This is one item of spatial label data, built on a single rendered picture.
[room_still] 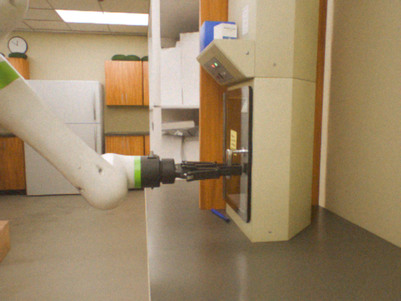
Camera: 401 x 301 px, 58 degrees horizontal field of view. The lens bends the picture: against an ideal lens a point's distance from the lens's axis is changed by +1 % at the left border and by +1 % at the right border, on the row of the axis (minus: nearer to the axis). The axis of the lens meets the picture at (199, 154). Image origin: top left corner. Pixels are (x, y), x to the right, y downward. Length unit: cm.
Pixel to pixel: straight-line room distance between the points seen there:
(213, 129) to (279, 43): 46
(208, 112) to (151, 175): 45
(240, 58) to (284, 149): 28
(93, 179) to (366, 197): 89
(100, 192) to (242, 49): 53
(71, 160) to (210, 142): 64
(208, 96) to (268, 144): 41
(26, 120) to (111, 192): 24
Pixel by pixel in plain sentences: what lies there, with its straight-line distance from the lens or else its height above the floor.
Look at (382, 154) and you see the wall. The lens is 126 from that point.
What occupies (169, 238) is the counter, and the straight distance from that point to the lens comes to 110.
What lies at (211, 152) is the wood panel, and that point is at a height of 116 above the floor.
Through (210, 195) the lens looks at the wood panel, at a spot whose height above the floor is 100.
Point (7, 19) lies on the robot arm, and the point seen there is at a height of 148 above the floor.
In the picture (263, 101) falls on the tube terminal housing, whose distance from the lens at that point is 102.
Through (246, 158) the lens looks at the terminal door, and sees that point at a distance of 103.
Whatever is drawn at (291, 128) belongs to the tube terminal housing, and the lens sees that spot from 105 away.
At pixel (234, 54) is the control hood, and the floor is 147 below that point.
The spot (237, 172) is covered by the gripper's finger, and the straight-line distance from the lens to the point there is 106.
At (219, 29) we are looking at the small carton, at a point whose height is 156.
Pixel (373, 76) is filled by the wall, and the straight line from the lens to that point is 131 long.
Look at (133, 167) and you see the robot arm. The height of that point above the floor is 116.
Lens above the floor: 131
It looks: 7 degrees down
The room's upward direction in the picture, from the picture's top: straight up
